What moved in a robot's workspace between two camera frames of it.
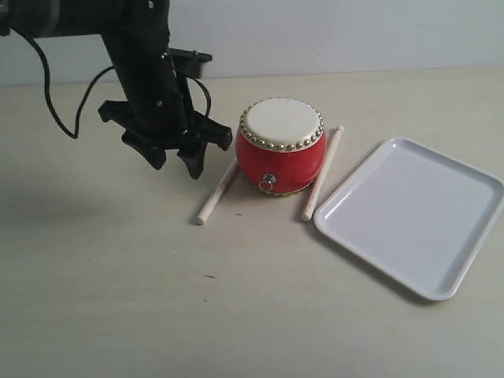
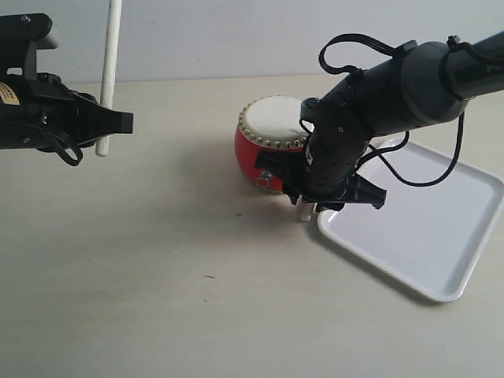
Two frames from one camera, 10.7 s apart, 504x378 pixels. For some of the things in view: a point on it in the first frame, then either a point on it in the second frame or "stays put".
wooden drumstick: x=219 y=192 to x=106 y=98
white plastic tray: x=420 y=218 stays put
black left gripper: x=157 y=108 to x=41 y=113
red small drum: x=280 y=144 stays put
